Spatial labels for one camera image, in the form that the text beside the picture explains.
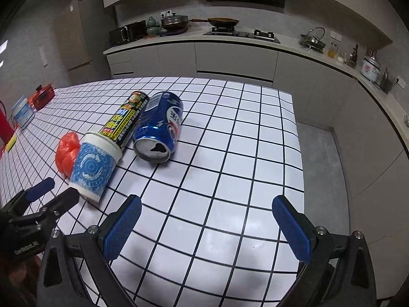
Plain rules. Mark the black lidded wok pot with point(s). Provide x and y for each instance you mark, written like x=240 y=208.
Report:
x=175 y=23

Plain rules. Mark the black gas stove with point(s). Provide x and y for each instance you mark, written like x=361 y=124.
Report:
x=256 y=34

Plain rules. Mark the dark glass bottle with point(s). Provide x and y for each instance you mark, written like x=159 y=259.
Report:
x=353 y=57

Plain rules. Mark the white tiled kitchen island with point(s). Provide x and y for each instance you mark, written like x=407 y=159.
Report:
x=206 y=235

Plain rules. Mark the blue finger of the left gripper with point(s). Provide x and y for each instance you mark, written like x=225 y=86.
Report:
x=59 y=205
x=40 y=189

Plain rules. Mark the white rice cooker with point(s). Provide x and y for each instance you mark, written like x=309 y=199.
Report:
x=371 y=68

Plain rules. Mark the steel kettle pot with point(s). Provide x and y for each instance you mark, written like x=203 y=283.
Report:
x=313 y=38

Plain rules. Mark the green ceramic vase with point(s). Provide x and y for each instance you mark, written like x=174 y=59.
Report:
x=151 y=22

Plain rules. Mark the yellow oil bottle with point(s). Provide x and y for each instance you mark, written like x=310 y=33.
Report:
x=332 y=50

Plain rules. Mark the black microwave oven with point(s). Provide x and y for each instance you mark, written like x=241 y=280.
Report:
x=129 y=33

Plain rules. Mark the blue beverage can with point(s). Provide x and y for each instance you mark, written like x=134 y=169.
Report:
x=158 y=128

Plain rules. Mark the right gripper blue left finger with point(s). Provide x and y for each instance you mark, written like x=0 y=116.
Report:
x=118 y=226

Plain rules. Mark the red plastic bag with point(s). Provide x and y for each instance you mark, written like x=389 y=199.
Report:
x=67 y=152

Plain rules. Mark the utensil holder with utensils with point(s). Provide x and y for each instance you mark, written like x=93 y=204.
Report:
x=387 y=83

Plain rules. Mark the frying pan with handle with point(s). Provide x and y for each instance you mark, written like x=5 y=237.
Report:
x=218 y=22

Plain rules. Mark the small yellow sponge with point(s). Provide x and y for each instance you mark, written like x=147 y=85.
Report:
x=11 y=143

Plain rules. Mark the red thermos jug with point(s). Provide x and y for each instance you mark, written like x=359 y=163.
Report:
x=6 y=131

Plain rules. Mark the white blue plastic jar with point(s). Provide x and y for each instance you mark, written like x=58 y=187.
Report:
x=22 y=112

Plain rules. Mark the beige refrigerator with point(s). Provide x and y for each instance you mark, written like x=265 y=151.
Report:
x=82 y=35

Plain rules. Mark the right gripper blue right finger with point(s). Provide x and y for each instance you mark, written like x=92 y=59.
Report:
x=295 y=226

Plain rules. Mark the lower kitchen counter cabinets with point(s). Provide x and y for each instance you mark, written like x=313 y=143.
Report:
x=368 y=124

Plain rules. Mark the blue white paper cup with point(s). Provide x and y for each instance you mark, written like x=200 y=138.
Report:
x=96 y=160

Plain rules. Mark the black yellow coconut juice can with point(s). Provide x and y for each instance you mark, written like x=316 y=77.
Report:
x=121 y=125

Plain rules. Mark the green ceramic bowl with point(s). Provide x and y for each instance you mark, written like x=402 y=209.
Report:
x=153 y=31

